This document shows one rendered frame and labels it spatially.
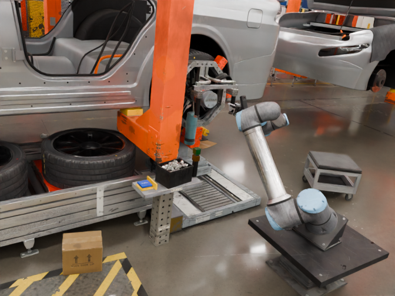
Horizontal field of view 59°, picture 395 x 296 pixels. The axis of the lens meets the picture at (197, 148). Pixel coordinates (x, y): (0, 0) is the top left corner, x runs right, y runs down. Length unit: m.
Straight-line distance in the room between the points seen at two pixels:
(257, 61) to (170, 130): 1.36
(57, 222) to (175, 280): 0.80
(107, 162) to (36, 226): 0.57
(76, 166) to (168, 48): 0.96
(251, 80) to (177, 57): 1.31
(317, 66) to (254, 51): 1.80
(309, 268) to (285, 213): 0.31
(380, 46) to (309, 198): 3.29
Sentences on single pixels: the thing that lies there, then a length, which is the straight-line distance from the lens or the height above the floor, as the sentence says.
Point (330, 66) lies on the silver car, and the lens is 4.91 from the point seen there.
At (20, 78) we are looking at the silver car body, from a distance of 2.45.
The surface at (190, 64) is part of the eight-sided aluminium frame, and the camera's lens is 2.73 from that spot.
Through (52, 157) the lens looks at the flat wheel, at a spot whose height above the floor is 0.49.
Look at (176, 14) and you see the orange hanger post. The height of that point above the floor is 1.46.
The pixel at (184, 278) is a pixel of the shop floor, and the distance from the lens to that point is 2.25.
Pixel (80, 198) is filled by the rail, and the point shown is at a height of 0.33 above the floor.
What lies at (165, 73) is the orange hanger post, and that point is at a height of 1.12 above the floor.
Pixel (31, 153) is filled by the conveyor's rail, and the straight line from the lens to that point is 3.00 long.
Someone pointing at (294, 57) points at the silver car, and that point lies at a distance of 5.15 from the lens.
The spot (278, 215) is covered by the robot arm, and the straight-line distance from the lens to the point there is 2.08.
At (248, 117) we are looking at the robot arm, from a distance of 2.09.
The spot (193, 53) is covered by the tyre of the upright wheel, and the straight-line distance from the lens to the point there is 2.84.
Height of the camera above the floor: 1.52
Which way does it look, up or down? 22 degrees down
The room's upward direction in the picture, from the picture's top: 7 degrees clockwise
